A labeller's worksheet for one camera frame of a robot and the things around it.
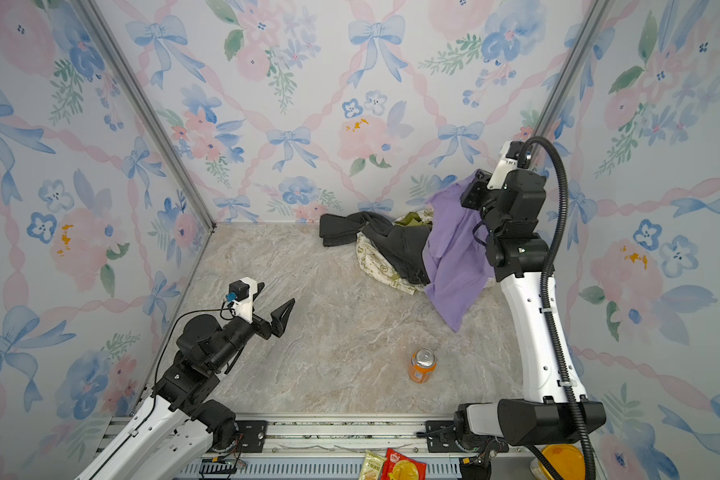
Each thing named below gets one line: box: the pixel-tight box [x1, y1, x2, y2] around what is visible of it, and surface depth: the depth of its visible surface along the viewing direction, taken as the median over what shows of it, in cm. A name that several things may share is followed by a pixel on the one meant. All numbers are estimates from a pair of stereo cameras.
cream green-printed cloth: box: [356, 209, 434, 295], surface depth 105 cm
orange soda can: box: [408, 347, 437, 384], surface depth 77 cm
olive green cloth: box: [394, 211, 433, 227], surface depth 118 cm
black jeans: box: [319, 212, 432, 287], surface depth 106 cm
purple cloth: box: [422, 172, 496, 333], surface depth 77 cm
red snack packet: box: [380, 448, 427, 480], surface depth 70 cm
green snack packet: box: [359, 449, 386, 480], surface depth 70 cm
